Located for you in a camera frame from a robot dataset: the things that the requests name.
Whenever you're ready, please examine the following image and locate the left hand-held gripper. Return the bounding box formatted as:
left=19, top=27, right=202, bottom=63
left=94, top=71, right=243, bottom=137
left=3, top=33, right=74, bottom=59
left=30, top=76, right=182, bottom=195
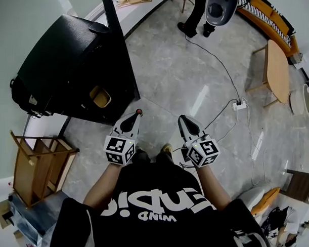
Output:
left=102, top=112, right=144, bottom=167

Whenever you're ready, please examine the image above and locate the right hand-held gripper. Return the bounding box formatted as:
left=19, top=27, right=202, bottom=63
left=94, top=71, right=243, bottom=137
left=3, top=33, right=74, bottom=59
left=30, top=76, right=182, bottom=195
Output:
left=177, top=113, right=221, bottom=169

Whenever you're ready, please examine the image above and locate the black fridge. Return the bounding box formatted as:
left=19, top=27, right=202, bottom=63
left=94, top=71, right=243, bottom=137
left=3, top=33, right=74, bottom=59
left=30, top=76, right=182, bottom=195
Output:
left=7, top=0, right=142, bottom=130

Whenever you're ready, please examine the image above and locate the person's right forearm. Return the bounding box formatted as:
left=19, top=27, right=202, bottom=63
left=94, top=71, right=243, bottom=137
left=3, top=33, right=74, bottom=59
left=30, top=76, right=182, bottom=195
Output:
left=195, top=163, right=233, bottom=212

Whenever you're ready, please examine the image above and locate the person's left forearm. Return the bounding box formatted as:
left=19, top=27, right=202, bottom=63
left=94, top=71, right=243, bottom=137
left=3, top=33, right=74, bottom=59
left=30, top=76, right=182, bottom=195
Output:
left=81, top=161, right=128, bottom=213

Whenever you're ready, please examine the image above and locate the small black box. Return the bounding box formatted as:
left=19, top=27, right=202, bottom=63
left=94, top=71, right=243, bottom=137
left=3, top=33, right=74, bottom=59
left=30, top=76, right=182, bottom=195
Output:
left=181, top=146, right=195, bottom=162

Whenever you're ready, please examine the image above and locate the person's black left shoe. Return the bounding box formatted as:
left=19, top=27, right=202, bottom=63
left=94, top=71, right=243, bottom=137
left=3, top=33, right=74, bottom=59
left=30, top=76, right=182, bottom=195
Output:
left=131, top=145, right=151, bottom=164

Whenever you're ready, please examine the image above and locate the person's tan right shoe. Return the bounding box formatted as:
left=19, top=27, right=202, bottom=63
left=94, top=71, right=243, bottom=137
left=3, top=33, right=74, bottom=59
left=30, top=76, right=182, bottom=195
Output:
left=161, top=143, right=174, bottom=156

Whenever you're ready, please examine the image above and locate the yellow plastic container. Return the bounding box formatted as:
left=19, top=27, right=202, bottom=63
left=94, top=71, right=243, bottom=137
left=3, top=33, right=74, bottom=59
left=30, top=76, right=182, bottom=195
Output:
left=89, top=85, right=112, bottom=108

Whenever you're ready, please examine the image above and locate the white power strip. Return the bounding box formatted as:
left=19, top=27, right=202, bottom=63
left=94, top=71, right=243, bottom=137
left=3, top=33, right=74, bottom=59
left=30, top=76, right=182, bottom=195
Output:
left=232, top=98, right=247, bottom=111

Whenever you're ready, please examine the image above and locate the person's black printed t-shirt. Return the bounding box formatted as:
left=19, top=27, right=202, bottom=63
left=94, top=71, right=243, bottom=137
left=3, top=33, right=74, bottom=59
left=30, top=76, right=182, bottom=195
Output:
left=46, top=157, right=271, bottom=247

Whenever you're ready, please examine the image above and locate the white armchair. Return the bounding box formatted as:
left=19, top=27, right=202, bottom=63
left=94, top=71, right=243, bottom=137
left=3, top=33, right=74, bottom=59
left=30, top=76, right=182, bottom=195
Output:
left=236, top=185, right=275, bottom=212

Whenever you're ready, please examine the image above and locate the orange cushion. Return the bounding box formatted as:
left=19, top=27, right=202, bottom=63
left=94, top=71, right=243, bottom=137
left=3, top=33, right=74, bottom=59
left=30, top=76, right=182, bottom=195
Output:
left=249, top=186, right=282, bottom=216

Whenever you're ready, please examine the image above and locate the wooden shelf rack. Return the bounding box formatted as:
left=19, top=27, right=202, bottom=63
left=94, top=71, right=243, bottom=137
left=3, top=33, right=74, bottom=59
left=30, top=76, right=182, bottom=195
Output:
left=10, top=127, right=82, bottom=210

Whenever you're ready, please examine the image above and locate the oval wooden side table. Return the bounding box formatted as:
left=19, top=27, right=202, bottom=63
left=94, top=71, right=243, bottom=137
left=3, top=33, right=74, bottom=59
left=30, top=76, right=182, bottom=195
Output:
left=243, top=38, right=292, bottom=110

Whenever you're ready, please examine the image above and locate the plastic-wrapped bundle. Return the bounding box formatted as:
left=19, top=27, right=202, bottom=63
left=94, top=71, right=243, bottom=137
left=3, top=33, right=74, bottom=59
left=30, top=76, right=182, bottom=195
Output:
left=8, top=191, right=64, bottom=247

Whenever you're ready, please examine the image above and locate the white curved counter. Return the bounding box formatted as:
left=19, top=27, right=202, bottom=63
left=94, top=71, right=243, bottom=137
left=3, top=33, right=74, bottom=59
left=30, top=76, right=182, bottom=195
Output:
left=83, top=0, right=179, bottom=39

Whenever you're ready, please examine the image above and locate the cardboard box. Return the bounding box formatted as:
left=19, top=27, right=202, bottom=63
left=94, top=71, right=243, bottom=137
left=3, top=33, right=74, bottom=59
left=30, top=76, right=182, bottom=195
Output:
left=0, top=200, right=15, bottom=230

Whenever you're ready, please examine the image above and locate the grey and white device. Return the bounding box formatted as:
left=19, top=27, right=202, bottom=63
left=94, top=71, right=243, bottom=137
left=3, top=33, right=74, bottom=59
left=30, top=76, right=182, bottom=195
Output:
left=204, top=0, right=240, bottom=27

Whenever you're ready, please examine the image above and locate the orange sofa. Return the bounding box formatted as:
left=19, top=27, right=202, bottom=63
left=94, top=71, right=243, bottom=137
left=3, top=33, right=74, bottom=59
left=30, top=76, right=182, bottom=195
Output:
left=236, top=0, right=300, bottom=60

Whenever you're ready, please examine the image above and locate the black-white striped cushion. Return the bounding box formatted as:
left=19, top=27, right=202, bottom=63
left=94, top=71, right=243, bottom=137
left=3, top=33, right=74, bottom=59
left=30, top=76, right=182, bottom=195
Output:
left=237, top=0, right=297, bottom=49

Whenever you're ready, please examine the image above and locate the wooden tripod stand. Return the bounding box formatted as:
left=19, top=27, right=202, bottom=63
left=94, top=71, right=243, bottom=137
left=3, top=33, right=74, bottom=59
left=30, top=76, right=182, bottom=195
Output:
left=170, top=0, right=196, bottom=15

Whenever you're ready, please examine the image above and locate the white cable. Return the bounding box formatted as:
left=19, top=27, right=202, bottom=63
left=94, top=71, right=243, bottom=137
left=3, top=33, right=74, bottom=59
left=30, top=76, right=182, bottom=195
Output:
left=203, top=97, right=268, bottom=187

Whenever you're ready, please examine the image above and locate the black power cable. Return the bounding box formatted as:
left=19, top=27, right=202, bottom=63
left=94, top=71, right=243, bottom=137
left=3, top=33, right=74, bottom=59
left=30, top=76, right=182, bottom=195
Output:
left=185, top=32, right=242, bottom=107

